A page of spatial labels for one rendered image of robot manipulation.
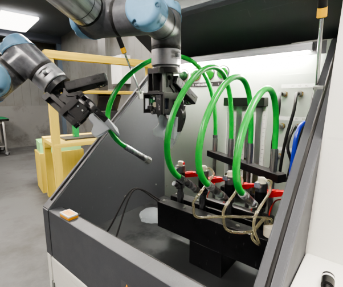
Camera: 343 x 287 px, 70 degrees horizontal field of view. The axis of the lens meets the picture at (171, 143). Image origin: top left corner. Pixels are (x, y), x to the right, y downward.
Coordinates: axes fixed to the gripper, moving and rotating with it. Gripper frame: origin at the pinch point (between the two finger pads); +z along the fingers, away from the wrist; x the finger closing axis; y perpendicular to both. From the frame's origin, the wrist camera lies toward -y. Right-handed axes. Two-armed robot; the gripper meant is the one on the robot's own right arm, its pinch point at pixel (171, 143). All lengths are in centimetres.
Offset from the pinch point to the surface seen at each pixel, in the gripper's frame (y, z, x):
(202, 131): 10.2, -5.7, 16.5
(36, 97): -241, -17, -683
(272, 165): -11.3, 4.6, 24.2
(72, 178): 13.3, 13.4, -31.2
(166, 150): 11.9, -1.0, 8.5
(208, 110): 7.8, -9.8, 16.4
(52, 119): -71, 10, -227
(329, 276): 8.0, 16.4, 40.2
